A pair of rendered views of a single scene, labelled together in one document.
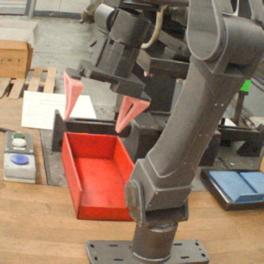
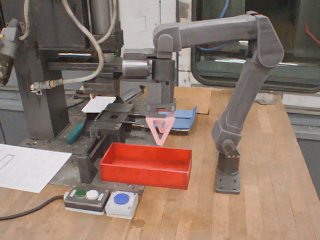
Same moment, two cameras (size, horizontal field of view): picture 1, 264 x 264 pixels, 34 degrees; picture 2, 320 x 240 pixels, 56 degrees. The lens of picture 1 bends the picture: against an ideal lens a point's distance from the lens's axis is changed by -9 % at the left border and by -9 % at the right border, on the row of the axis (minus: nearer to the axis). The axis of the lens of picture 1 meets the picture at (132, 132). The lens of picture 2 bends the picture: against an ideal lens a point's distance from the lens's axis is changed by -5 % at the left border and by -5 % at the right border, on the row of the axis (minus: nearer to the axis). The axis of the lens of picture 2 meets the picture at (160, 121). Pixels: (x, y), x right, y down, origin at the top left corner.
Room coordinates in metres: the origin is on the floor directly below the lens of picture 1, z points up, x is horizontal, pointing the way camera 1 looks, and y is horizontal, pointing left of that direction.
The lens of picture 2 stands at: (0.40, 0.69, 1.46)
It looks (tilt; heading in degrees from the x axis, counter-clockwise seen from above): 27 degrees down; 299
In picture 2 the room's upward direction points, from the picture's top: 1 degrees counter-clockwise
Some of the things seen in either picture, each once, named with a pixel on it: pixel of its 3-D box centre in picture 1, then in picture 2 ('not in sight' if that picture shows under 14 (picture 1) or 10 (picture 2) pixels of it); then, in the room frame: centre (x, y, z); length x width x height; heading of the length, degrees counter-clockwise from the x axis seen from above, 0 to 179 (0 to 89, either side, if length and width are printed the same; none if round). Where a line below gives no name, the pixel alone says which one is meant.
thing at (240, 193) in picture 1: (237, 183); (174, 119); (0.85, -0.24, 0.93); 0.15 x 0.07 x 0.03; 19
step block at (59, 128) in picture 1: (67, 131); (87, 164); (0.94, 0.14, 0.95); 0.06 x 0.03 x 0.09; 107
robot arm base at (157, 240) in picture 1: (153, 238); (228, 161); (0.58, -0.06, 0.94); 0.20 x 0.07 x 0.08; 107
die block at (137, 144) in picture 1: (172, 141); (114, 127); (1.01, -0.10, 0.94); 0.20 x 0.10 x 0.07; 107
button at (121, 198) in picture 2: (19, 161); (122, 200); (0.78, 0.21, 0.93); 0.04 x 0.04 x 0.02
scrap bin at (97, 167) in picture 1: (99, 173); (147, 164); (0.80, 0.05, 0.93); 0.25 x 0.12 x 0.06; 17
